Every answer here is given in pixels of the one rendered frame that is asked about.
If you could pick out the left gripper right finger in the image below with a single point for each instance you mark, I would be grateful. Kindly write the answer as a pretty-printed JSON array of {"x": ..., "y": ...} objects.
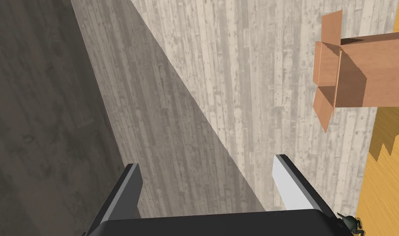
[{"x": 294, "y": 190}]

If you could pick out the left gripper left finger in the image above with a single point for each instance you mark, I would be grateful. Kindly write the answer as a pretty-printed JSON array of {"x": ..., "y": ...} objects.
[{"x": 120, "y": 196}]

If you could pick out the small dark green figurine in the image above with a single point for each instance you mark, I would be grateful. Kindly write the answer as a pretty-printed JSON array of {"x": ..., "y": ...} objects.
[{"x": 352, "y": 224}]

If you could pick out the brown cardboard box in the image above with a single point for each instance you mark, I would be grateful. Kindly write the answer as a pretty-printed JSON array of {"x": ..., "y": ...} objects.
[{"x": 366, "y": 72}]

